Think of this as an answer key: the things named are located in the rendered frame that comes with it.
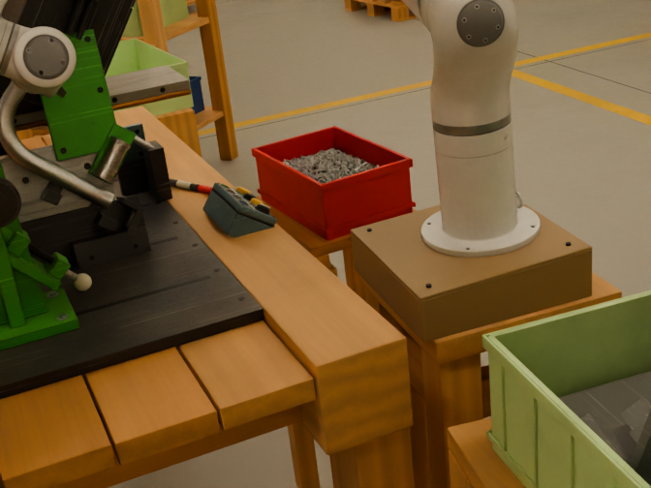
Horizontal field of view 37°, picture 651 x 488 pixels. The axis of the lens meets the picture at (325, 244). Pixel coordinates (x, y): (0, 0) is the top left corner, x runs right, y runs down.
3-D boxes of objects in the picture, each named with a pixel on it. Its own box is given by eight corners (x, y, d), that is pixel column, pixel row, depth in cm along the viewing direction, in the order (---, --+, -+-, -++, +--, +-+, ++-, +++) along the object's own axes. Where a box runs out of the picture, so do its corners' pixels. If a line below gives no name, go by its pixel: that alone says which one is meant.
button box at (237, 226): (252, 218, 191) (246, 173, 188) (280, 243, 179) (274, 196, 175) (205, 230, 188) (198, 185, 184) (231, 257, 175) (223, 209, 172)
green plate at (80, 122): (114, 147, 181) (86, 33, 177) (122, 147, 174) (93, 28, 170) (52, 161, 178) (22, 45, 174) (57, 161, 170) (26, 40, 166)
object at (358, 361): (152, 157, 270) (142, 105, 264) (415, 426, 142) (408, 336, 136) (103, 169, 265) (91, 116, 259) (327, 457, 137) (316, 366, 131)
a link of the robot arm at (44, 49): (-6, 79, 145) (56, 101, 148) (-1, 72, 133) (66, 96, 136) (12, 25, 145) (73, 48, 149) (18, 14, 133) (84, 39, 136)
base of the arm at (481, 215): (497, 197, 169) (489, 94, 162) (565, 232, 153) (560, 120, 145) (400, 228, 163) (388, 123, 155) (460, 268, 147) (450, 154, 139)
